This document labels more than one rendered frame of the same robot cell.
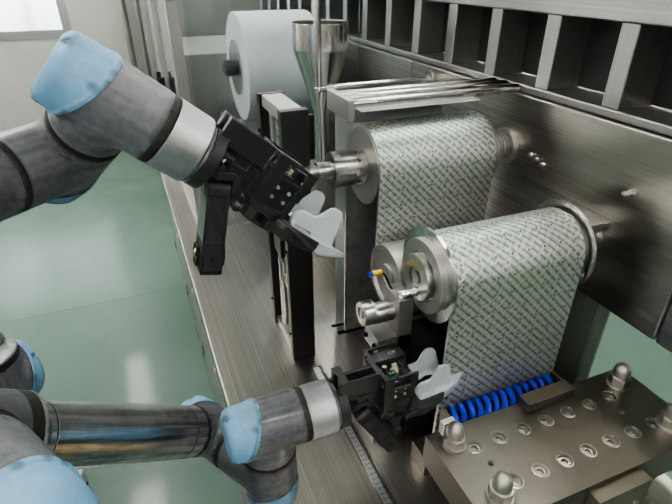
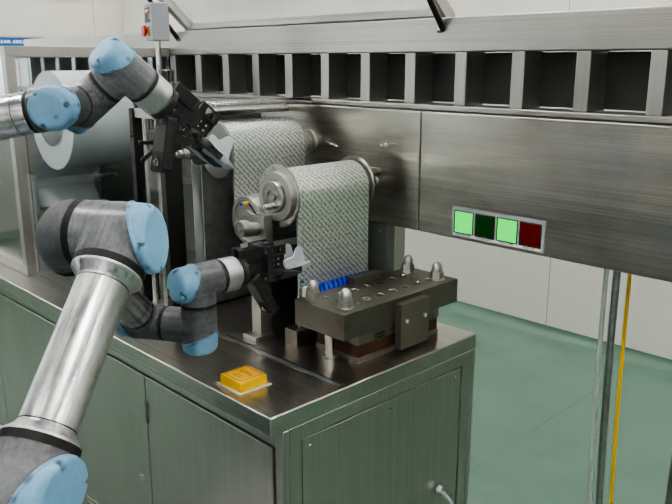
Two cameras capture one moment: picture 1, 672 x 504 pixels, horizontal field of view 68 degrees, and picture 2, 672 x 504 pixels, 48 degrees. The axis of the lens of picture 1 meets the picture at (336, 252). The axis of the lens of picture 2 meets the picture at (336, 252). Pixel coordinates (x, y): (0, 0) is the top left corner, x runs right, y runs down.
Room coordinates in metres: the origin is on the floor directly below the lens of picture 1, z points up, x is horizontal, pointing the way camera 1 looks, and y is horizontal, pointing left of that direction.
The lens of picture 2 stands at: (-1.02, 0.39, 1.56)
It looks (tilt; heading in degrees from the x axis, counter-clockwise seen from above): 14 degrees down; 338
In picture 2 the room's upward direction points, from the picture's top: straight up
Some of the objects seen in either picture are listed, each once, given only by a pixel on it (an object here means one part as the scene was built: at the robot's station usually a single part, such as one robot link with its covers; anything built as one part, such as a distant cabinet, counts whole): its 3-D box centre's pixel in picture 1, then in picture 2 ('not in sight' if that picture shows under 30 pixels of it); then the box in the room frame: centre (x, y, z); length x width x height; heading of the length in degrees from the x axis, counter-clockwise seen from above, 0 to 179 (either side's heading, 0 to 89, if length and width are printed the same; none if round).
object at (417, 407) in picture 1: (414, 400); (284, 271); (0.53, -0.12, 1.09); 0.09 x 0.05 x 0.02; 111
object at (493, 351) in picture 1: (505, 351); (334, 249); (0.62, -0.27, 1.11); 0.23 x 0.01 x 0.18; 112
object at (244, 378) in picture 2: not in sight; (243, 378); (0.39, 0.02, 0.91); 0.07 x 0.07 x 0.02; 22
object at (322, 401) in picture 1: (319, 406); (227, 273); (0.50, 0.02, 1.11); 0.08 x 0.05 x 0.08; 22
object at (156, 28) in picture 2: not in sight; (153, 22); (1.15, 0.05, 1.66); 0.07 x 0.07 x 0.10; 7
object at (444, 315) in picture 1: (428, 274); (279, 195); (0.63, -0.14, 1.25); 0.15 x 0.01 x 0.15; 22
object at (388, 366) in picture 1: (372, 388); (257, 263); (0.53, -0.05, 1.12); 0.12 x 0.08 x 0.09; 112
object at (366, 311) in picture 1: (366, 312); (242, 228); (0.63, -0.05, 1.18); 0.04 x 0.02 x 0.04; 22
